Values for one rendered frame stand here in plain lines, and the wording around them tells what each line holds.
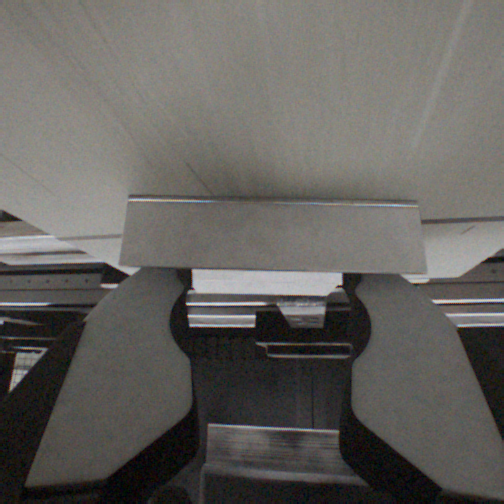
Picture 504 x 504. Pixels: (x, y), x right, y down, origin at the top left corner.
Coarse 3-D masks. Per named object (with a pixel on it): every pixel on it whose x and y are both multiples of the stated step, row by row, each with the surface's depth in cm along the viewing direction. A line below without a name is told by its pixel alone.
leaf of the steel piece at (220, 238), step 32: (128, 224) 10; (160, 224) 10; (192, 224) 10; (224, 224) 10; (256, 224) 10; (288, 224) 10; (320, 224) 10; (352, 224) 10; (384, 224) 10; (416, 224) 10; (128, 256) 9; (160, 256) 9; (192, 256) 9; (224, 256) 9; (256, 256) 9; (288, 256) 9; (320, 256) 9; (352, 256) 9; (384, 256) 9; (416, 256) 9
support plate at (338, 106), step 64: (0, 0) 4; (64, 0) 4; (128, 0) 5; (192, 0) 5; (256, 0) 4; (320, 0) 4; (384, 0) 4; (448, 0) 4; (0, 64) 6; (64, 64) 6; (128, 64) 6; (192, 64) 6; (256, 64) 5; (320, 64) 5; (384, 64) 5; (448, 64) 5; (0, 128) 7; (64, 128) 7; (128, 128) 7; (192, 128) 7; (256, 128) 7; (320, 128) 7; (384, 128) 7; (448, 128) 7; (0, 192) 10; (64, 192) 10; (128, 192) 10; (192, 192) 10; (256, 192) 10; (320, 192) 10; (384, 192) 9; (448, 192) 9; (448, 256) 15
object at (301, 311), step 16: (288, 304) 24; (304, 304) 24; (320, 304) 24; (256, 320) 39; (272, 320) 39; (288, 320) 32; (304, 320) 32; (320, 320) 32; (336, 320) 38; (256, 336) 39; (272, 336) 38; (288, 336) 38; (304, 336) 38; (320, 336) 37; (336, 336) 37; (272, 352) 39; (288, 352) 38; (304, 352) 38; (320, 352) 38; (336, 352) 38
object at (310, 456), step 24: (216, 432) 19; (240, 432) 19; (264, 432) 19; (288, 432) 18; (312, 432) 18; (336, 432) 18; (216, 456) 19; (240, 456) 19; (264, 456) 18; (288, 456) 18; (312, 456) 18; (336, 456) 18; (216, 480) 18; (240, 480) 17; (264, 480) 17; (288, 480) 17; (312, 480) 17; (336, 480) 17; (360, 480) 17
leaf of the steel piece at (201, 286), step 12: (204, 288) 21; (216, 288) 21; (228, 288) 21; (240, 288) 21; (252, 288) 21; (264, 288) 20; (276, 288) 20; (288, 288) 20; (300, 288) 20; (312, 288) 20; (324, 288) 20
